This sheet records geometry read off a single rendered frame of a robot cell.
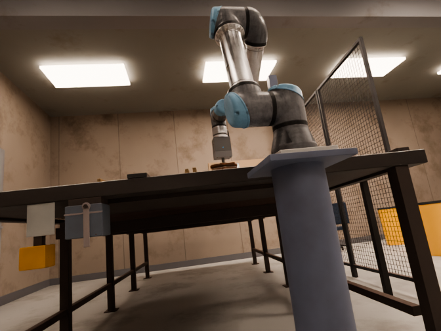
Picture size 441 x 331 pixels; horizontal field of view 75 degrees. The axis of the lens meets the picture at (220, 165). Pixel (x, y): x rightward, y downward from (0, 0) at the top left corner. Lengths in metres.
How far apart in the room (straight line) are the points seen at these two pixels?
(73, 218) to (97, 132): 5.57
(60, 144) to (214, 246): 3.87
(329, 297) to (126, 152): 5.87
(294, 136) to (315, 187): 0.17
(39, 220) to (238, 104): 0.86
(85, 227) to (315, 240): 0.80
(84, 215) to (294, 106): 0.84
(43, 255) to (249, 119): 0.87
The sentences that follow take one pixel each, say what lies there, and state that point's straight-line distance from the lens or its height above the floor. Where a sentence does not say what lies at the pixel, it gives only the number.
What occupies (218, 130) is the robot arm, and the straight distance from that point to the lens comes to 1.45.
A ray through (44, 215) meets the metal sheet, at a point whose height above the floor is 0.81.
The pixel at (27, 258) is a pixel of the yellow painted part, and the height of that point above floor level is 0.66.
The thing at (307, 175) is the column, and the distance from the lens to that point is 0.89.
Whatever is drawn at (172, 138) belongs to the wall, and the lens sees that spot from 6.47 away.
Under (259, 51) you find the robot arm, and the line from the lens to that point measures 1.30.
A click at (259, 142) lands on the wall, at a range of 6.71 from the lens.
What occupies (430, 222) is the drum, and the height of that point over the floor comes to 0.43.
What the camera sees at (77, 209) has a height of 0.82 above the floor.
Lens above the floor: 0.69
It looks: 12 degrees up
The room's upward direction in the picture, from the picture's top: 7 degrees counter-clockwise
